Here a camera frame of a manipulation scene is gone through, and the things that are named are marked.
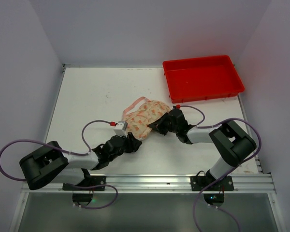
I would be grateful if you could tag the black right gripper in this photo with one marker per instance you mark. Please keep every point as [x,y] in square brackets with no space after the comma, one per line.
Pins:
[163,122]

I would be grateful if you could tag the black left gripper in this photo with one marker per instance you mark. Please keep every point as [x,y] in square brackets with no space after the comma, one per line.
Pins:
[131,142]

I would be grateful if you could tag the floral mesh laundry bag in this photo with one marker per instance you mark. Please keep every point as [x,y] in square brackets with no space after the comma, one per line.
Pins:
[141,113]

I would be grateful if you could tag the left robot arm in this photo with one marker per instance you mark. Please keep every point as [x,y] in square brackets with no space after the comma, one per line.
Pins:
[49,164]

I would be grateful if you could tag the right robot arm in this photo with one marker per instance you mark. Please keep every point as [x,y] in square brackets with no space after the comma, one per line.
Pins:
[231,141]

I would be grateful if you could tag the red plastic tray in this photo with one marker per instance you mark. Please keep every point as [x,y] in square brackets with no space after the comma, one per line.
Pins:
[201,79]

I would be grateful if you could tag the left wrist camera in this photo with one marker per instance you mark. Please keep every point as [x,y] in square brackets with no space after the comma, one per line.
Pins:
[119,128]

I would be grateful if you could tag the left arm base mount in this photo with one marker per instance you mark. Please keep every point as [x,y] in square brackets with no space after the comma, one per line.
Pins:
[95,183]

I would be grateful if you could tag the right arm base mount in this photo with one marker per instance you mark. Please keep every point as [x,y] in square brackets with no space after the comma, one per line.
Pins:
[202,179]

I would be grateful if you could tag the aluminium front rail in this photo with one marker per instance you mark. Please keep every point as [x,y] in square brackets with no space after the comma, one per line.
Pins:
[185,183]

